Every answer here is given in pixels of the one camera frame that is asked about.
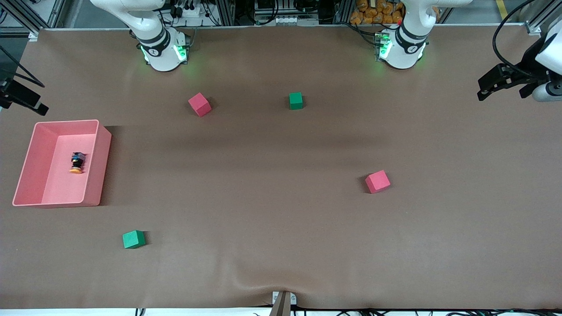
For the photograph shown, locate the yellow mushroom push button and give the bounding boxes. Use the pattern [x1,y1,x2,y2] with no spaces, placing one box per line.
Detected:
[69,152,86,175]

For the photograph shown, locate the pink plastic bin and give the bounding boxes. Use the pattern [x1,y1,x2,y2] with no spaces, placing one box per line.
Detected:
[12,119,112,207]

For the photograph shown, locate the bag of orange items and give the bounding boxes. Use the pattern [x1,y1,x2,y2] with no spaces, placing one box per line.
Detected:
[350,0,403,25]

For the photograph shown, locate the pink foam cube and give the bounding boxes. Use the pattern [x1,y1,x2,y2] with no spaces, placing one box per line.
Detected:
[365,170,391,194]
[188,92,212,117]

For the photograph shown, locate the white power strip with plugs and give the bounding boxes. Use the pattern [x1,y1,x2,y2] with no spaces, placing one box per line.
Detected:
[173,4,209,19]

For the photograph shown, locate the long white power strip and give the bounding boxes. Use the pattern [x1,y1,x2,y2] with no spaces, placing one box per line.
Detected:
[254,15,320,26]

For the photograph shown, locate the brown table cover sheet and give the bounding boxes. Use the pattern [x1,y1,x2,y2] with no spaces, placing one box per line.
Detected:
[0,25,562,310]

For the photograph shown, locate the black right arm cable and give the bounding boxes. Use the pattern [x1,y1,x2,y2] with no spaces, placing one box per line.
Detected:
[0,44,45,88]

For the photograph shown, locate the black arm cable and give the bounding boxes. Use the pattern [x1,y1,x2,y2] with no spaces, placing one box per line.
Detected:
[0,44,45,88]
[492,0,545,79]

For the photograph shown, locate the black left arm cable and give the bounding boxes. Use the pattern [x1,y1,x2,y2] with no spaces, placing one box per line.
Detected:
[492,0,545,79]

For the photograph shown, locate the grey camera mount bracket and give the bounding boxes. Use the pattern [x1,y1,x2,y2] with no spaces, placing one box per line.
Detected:
[272,291,297,316]

